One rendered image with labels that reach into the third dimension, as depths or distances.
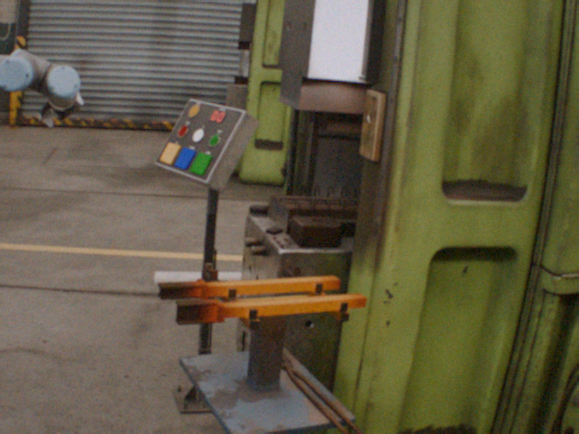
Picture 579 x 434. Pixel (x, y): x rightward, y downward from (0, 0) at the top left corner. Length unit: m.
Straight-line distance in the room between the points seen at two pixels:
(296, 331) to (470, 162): 0.67
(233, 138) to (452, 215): 0.95
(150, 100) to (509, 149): 8.37
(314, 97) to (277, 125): 4.98
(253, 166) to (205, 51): 3.30
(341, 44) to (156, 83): 8.08
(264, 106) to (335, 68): 5.00
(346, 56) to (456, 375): 0.94
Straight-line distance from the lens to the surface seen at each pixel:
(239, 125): 2.49
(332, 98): 2.04
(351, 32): 1.99
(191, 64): 9.97
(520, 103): 1.92
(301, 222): 1.97
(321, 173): 2.35
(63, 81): 1.97
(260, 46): 6.88
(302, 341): 2.05
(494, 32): 1.86
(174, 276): 2.51
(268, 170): 7.01
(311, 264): 1.97
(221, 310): 1.47
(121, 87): 10.00
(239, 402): 1.68
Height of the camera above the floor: 1.48
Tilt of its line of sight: 14 degrees down
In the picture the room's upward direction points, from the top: 6 degrees clockwise
